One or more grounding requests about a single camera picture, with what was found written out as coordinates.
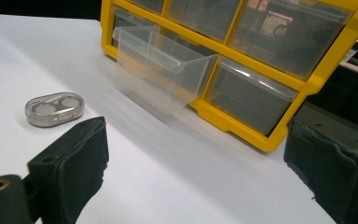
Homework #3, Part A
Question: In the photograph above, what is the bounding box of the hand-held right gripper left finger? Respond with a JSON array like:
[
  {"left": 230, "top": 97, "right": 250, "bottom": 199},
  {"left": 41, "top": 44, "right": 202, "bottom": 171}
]
[{"left": 27, "top": 116, "right": 110, "bottom": 224}]

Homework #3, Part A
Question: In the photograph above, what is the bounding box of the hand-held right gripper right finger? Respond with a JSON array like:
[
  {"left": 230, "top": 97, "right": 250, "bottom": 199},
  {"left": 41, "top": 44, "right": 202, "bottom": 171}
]
[{"left": 283, "top": 118, "right": 358, "bottom": 224}]

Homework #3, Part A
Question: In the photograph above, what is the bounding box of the clear oval contact lens case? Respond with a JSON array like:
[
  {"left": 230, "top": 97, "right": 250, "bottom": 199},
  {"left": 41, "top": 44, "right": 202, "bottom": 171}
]
[{"left": 24, "top": 91, "right": 86, "bottom": 128}]

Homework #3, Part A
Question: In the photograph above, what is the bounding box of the yellow drawer organizer cabinet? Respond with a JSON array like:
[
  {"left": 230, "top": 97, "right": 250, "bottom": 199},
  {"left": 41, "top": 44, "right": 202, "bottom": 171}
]
[{"left": 100, "top": 0, "right": 358, "bottom": 153}]

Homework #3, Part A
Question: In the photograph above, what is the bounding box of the clear plastic drawer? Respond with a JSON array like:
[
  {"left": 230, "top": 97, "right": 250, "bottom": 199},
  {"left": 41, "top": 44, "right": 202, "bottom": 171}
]
[
  {"left": 112, "top": 25, "right": 219, "bottom": 116},
  {"left": 127, "top": 0, "right": 166, "bottom": 15},
  {"left": 205, "top": 56, "right": 298, "bottom": 136},
  {"left": 165, "top": 0, "right": 242, "bottom": 43},
  {"left": 229, "top": 0, "right": 354, "bottom": 80}
]

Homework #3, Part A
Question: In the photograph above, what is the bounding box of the black equipment case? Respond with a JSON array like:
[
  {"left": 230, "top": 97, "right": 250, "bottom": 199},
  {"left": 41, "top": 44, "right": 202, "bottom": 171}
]
[{"left": 292, "top": 29, "right": 358, "bottom": 147}]

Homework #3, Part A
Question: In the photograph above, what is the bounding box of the clear closed plastic drawer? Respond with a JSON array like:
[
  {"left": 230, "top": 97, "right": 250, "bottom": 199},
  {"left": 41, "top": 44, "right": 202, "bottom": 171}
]
[
  {"left": 205, "top": 56, "right": 298, "bottom": 136},
  {"left": 229, "top": 0, "right": 354, "bottom": 80},
  {"left": 127, "top": 0, "right": 166, "bottom": 15},
  {"left": 165, "top": 0, "right": 242, "bottom": 43}
]

